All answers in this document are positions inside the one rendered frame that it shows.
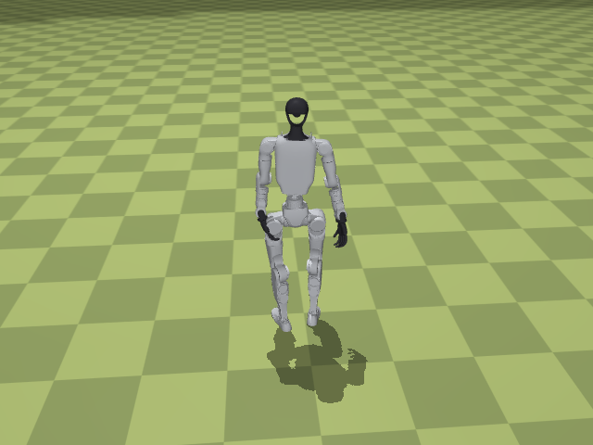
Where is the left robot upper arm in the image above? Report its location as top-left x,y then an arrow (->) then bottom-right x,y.
259,137 -> 277,185

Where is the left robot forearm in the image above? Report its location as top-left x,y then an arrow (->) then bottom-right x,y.
255,173 -> 269,217

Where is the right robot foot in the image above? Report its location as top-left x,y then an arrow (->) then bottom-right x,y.
307,306 -> 321,326

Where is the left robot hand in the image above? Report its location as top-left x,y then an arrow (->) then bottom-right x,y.
258,210 -> 280,241

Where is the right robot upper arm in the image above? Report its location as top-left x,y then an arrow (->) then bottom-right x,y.
315,138 -> 338,188

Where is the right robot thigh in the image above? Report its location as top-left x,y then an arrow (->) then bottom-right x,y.
307,209 -> 326,275

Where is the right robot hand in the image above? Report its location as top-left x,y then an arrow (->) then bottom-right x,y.
334,212 -> 347,248

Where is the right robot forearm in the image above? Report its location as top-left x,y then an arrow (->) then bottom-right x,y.
329,175 -> 347,220

